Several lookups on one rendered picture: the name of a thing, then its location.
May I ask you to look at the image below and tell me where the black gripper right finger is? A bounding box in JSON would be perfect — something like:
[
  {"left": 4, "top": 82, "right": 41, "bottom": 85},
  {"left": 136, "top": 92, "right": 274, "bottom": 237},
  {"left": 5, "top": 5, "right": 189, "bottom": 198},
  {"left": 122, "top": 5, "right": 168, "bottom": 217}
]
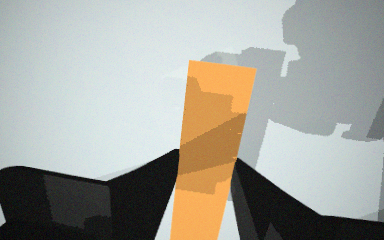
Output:
[{"left": 230, "top": 158, "right": 384, "bottom": 240}]

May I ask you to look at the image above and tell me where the orange bar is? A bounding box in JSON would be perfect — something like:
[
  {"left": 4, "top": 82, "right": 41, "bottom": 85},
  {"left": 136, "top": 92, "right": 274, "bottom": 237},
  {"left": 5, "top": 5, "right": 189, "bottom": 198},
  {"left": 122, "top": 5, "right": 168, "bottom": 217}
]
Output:
[{"left": 169, "top": 60, "right": 256, "bottom": 240}]

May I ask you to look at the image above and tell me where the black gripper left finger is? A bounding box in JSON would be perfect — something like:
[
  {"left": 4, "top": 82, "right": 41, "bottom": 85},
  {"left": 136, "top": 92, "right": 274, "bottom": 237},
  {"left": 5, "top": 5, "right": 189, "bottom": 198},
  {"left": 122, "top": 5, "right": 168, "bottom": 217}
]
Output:
[{"left": 0, "top": 149, "right": 180, "bottom": 240}]

